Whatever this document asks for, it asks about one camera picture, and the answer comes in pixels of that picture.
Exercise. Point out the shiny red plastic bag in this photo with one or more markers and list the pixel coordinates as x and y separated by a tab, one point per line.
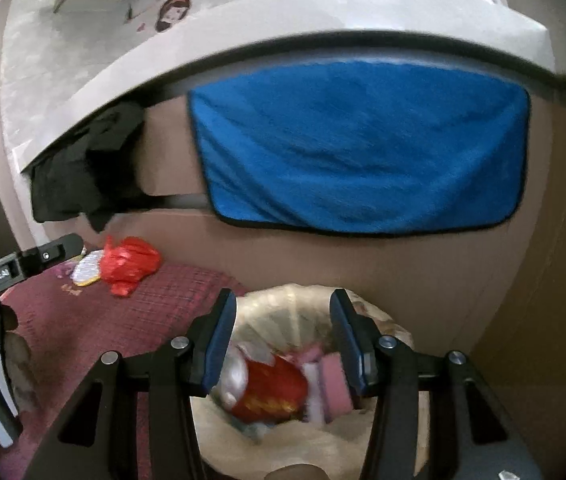
128	262

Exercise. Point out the red plaid blanket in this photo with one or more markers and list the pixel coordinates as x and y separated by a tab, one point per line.
153	305

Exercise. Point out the cartoon face wall sticker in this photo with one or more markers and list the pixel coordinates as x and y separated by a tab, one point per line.
173	11

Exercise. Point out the black cloth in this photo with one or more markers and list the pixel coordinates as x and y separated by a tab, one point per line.
90	170

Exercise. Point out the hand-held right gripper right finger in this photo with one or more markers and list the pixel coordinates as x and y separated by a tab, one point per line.
350	345

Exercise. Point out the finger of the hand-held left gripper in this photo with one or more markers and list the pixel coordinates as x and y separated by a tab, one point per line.
55	250

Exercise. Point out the red snack bag silver lining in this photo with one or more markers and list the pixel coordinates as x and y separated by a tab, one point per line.
270	385

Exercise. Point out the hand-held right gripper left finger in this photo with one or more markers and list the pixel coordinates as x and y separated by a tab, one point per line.
218	345

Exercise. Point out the blue towel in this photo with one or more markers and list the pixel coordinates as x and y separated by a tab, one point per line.
363	145

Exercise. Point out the beige woven wastebasket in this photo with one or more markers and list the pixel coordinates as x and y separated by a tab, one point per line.
288	310

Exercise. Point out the round white yellow wrapper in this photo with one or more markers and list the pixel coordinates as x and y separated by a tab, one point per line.
85	271

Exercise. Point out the brown sofa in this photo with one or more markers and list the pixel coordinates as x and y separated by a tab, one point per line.
463	280

